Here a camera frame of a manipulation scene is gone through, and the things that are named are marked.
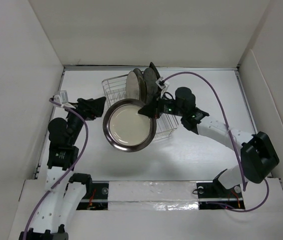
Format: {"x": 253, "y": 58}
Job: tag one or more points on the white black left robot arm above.
{"x": 64, "y": 189}

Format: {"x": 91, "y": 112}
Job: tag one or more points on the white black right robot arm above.
{"x": 257, "y": 155}

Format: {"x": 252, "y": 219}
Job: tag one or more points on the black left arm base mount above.
{"x": 97, "y": 198}

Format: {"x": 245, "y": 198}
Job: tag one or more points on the beige plate with brown rim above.
{"x": 125, "y": 129}

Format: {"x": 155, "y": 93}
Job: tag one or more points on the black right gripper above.
{"x": 152, "y": 111}

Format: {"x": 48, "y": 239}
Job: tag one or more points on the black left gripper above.
{"x": 90, "y": 108}

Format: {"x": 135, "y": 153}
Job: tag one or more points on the black square floral plate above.
{"x": 155, "y": 72}

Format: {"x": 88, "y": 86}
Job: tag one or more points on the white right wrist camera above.
{"x": 162, "y": 84}

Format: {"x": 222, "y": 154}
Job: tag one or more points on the grey round deer plate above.
{"x": 150, "y": 79}

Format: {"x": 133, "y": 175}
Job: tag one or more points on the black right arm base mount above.
{"x": 213, "y": 197}

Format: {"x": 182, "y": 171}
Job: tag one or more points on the silver wire dish rack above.
{"x": 114, "y": 90}

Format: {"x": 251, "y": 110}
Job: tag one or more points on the black rimmed striped round plate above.
{"x": 141, "y": 84}

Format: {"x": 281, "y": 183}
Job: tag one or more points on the beige plate with tree pattern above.
{"x": 132, "y": 87}

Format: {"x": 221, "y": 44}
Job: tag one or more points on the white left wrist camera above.
{"x": 61, "y": 97}

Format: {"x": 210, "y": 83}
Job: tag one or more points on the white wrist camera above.
{"x": 162, "y": 84}
{"x": 61, "y": 97}

